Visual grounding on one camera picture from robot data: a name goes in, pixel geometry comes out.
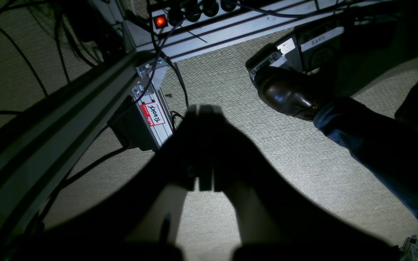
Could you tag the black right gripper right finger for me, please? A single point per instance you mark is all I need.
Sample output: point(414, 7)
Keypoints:
point(276, 222)

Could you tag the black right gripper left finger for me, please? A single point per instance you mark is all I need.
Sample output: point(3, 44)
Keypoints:
point(140, 221)

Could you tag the silver labelled control box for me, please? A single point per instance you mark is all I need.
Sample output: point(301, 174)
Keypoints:
point(143, 120)

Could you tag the brown leather shoe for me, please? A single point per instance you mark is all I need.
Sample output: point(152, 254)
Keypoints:
point(292, 93)

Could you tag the blue jeans leg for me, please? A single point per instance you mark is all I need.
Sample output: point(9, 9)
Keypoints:
point(388, 147)

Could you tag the black foot pedal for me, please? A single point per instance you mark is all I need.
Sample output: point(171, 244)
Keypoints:
point(318, 45)

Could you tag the white power strip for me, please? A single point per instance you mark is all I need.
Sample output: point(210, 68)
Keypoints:
point(191, 39)

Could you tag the aluminium table frame rail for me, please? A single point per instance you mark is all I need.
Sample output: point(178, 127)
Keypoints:
point(40, 145)

